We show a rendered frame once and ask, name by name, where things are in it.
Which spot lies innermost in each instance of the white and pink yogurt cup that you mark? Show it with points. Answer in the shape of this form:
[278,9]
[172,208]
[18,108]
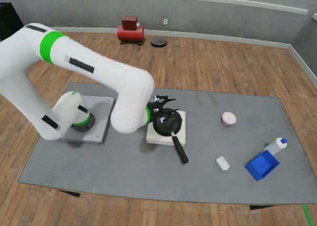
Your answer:
[228,118]

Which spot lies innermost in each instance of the blue open bin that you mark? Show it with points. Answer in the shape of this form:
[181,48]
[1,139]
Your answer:
[262,165]

